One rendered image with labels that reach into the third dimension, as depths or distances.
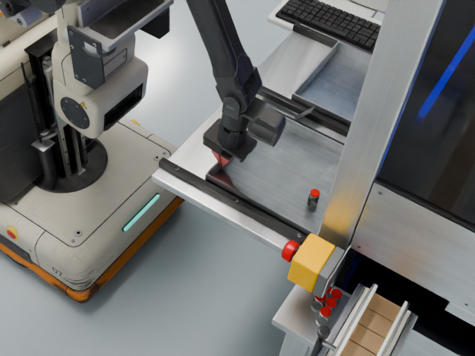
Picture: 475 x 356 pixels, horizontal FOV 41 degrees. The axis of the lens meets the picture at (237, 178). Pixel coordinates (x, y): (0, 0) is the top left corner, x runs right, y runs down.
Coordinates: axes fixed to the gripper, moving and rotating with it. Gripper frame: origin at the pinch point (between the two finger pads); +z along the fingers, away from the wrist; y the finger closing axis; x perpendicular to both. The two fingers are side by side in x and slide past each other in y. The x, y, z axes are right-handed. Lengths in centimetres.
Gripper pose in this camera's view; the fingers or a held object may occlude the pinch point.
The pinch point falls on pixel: (223, 163)
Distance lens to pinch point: 142.0
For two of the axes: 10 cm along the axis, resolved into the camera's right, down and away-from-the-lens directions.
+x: 5.4, -6.2, 5.7
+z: -1.7, 5.8, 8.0
